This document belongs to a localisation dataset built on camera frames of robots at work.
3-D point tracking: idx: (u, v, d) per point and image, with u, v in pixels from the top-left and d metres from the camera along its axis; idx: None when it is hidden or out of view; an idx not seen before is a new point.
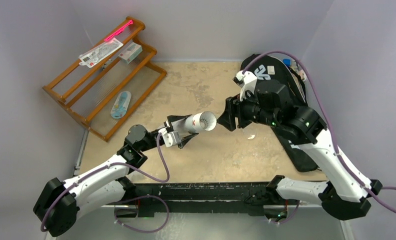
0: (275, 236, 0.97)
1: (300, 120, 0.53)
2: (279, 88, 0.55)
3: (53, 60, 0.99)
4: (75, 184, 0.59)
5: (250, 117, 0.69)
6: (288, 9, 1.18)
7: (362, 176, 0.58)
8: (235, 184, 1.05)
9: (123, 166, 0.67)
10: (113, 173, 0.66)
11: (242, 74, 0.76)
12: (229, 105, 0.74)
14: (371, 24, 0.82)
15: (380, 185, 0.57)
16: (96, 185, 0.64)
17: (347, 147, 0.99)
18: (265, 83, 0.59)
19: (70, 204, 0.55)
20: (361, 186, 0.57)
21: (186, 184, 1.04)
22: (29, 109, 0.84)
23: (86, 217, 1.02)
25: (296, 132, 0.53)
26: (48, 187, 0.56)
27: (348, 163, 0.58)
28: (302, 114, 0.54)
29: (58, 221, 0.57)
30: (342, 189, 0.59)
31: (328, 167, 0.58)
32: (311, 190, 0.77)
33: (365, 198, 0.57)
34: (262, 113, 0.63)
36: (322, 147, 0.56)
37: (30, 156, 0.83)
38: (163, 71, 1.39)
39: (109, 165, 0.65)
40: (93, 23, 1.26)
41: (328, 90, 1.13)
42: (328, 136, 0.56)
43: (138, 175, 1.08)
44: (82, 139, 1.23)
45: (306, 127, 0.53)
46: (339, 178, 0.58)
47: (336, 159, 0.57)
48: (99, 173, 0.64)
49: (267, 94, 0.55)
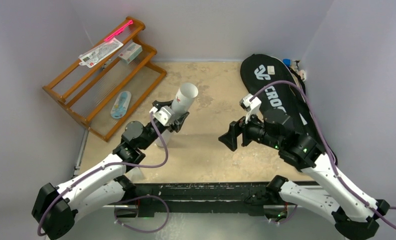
0: (275, 236, 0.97)
1: (301, 149, 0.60)
2: (284, 118, 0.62)
3: (53, 60, 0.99)
4: (68, 188, 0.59)
5: (253, 138, 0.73)
6: (288, 9, 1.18)
7: (367, 196, 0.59)
8: (235, 184, 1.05)
9: (118, 166, 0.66)
10: (109, 174, 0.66)
11: (248, 100, 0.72)
12: (234, 128, 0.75)
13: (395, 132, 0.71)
14: (371, 24, 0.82)
15: (386, 205, 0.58)
16: (92, 187, 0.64)
17: (346, 147, 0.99)
18: (271, 112, 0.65)
19: (64, 210, 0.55)
20: (366, 206, 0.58)
21: (186, 184, 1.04)
22: (29, 109, 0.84)
23: (86, 217, 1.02)
25: (296, 158, 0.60)
26: (41, 193, 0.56)
27: (350, 184, 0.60)
28: (302, 141, 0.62)
29: (55, 225, 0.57)
30: (350, 209, 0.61)
31: (332, 189, 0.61)
32: (322, 205, 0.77)
33: (371, 217, 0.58)
34: (266, 136, 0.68)
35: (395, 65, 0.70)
36: (321, 170, 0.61)
37: (30, 155, 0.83)
38: (163, 71, 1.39)
39: (103, 167, 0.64)
40: (93, 23, 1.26)
41: (328, 90, 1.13)
42: (326, 159, 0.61)
43: (138, 175, 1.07)
44: (82, 139, 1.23)
45: (304, 153, 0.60)
46: (344, 199, 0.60)
47: (337, 181, 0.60)
48: (94, 176, 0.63)
49: (275, 124, 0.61)
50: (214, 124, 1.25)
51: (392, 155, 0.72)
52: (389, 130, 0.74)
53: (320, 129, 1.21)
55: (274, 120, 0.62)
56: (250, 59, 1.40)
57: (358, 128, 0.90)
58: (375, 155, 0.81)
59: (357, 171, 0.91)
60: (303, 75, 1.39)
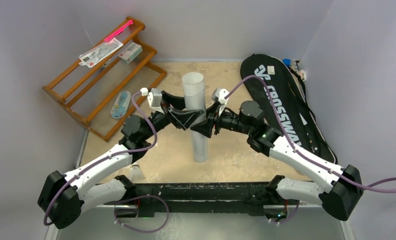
0: (275, 236, 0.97)
1: (262, 136, 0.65)
2: (259, 111, 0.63)
3: (53, 60, 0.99)
4: (76, 176, 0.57)
5: (225, 127, 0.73)
6: (288, 9, 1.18)
7: (331, 165, 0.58)
8: (236, 184, 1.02)
9: (124, 155, 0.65)
10: (116, 164, 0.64)
11: (223, 97, 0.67)
12: (211, 122, 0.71)
13: (394, 133, 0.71)
14: (372, 24, 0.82)
15: (353, 168, 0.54)
16: (98, 177, 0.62)
17: (345, 147, 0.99)
18: (248, 103, 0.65)
19: (71, 197, 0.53)
20: (329, 172, 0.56)
21: (186, 184, 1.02)
22: (29, 109, 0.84)
23: (86, 218, 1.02)
25: (259, 145, 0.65)
26: (48, 180, 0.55)
27: (311, 156, 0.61)
28: (266, 129, 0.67)
29: (62, 214, 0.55)
30: (318, 182, 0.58)
31: (296, 165, 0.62)
32: (311, 191, 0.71)
33: (336, 182, 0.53)
34: (240, 125, 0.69)
35: None
36: (280, 149, 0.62)
37: (30, 155, 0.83)
38: (163, 71, 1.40)
39: (110, 156, 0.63)
40: (93, 23, 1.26)
41: (328, 90, 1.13)
42: (284, 139, 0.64)
43: (138, 175, 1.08)
44: (82, 138, 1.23)
45: (263, 138, 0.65)
46: (308, 171, 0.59)
47: (296, 155, 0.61)
48: (100, 165, 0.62)
49: (249, 117, 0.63)
50: None
51: (391, 155, 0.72)
52: (387, 131, 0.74)
53: (320, 129, 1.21)
55: (249, 112, 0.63)
56: (250, 58, 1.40)
57: (357, 128, 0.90)
58: (373, 156, 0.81)
59: None
60: (303, 75, 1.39)
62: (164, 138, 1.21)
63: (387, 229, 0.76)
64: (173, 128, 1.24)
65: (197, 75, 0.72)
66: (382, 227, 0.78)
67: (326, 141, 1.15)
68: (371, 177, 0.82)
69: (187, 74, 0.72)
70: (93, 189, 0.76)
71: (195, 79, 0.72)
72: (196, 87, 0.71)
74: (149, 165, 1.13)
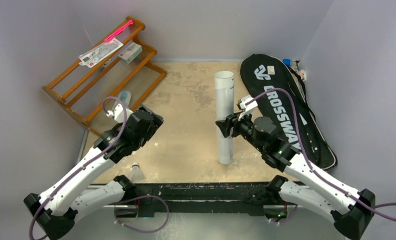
0: (276, 236, 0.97)
1: (278, 152, 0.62)
2: (273, 127, 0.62)
3: (53, 60, 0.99)
4: (49, 198, 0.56)
5: (242, 134, 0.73)
6: (288, 9, 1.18)
7: (348, 187, 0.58)
8: (235, 184, 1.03)
9: (99, 162, 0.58)
10: (94, 172, 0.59)
11: (244, 104, 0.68)
12: (228, 122, 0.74)
13: (394, 132, 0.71)
14: (371, 24, 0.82)
15: (370, 193, 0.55)
16: (77, 190, 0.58)
17: (345, 147, 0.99)
18: (262, 119, 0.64)
19: (48, 221, 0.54)
20: (346, 195, 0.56)
21: (186, 184, 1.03)
22: (29, 109, 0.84)
23: (86, 218, 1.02)
25: (275, 161, 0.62)
26: (26, 204, 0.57)
27: (328, 176, 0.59)
28: (281, 145, 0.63)
29: (49, 233, 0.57)
30: (333, 202, 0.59)
31: (312, 185, 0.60)
32: (321, 204, 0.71)
33: (354, 206, 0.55)
34: (252, 137, 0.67)
35: None
36: (297, 167, 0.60)
37: (30, 155, 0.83)
38: (163, 71, 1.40)
39: (83, 167, 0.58)
40: (93, 23, 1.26)
41: (328, 90, 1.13)
42: (301, 157, 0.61)
43: (138, 175, 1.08)
44: (82, 139, 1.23)
45: (279, 154, 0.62)
46: (324, 192, 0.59)
47: (313, 175, 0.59)
48: (75, 179, 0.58)
49: (263, 133, 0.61)
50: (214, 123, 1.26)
51: (391, 155, 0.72)
52: (388, 129, 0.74)
53: (320, 129, 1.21)
55: (263, 128, 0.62)
56: (250, 58, 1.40)
57: (357, 127, 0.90)
58: (373, 155, 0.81)
59: (355, 171, 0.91)
60: (303, 75, 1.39)
62: (163, 138, 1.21)
63: (388, 229, 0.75)
64: (173, 129, 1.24)
65: (228, 73, 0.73)
66: (382, 227, 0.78)
67: (326, 141, 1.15)
68: (370, 177, 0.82)
69: (221, 71, 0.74)
70: (86, 194, 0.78)
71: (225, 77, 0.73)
72: (222, 82, 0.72)
74: (149, 165, 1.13)
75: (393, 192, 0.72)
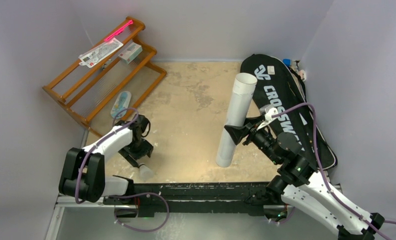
0: (275, 236, 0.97)
1: (296, 169, 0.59)
2: (297, 144, 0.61)
3: (53, 60, 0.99)
4: (95, 146, 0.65)
5: (256, 144, 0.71)
6: (288, 10, 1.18)
7: (361, 209, 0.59)
8: (236, 184, 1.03)
9: (127, 130, 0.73)
10: (122, 138, 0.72)
11: (269, 116, 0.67)
12: (246, 131, 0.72)
13: (394, 132, 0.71)
14: (372, 24, 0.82)
15: (381, 217, 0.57)
16: (110, 148, 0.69)
17: (345, 147, 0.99)
18: (286, 135, 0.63)
19: (99, 160, 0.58)
20: (360, 219, 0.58)
21: (186, 184, 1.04)
22: (29, 109, 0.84)
23: (85, 218, 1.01)
25: (292, 177, 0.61)
26: (70, 157, 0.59)
27: (344, 197, 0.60)
28: (298, 161, 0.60)
29: (95, 182, 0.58)
30: (345, 222, 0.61)
31: (327, 203, 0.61)
32: (327, 217, 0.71)
33: (366, 230, 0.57)
34: (270, 149, 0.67)
35: None
36: (315, 187, 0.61)
37: (30, 155, 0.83)
38: (163, 71, 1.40)
39: (115, 131, 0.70)
40: (93, 23, 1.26)
41: (327, 90, 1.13)
42: (319, 176, 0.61)
43: (148, 172, 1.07)
44: (82, 138, 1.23)
45: (297, 172, 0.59)
46: (339, 212, 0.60)
47: (330, 196, 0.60)
48: (110, 139, 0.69)
49: (287, 151, 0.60)
50: (214, 124, 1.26)
51: (391, 155, 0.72)
52: (387, 130, 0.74)
53: (320, 129, 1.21)
55: (288, 146, 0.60)
56: (250, 58, 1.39)
57: (357, 128, 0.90)
58: (372, 155, 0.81)
59: (355, 171, 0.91)
60: (303, 74, 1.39)
62: (163, 138, 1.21)
63: (389, 229, 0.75)
64: (173, 129, 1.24)
65: (251, 77, 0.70)
66: (382, 227, 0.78)
67: (326, 141, 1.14)
68: (370, 177, 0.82)
69: (243, 73, 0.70)
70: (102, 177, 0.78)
71: (248, 80, 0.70)
72: (244, 87, 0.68)
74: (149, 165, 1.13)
75: (393, 192, 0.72)
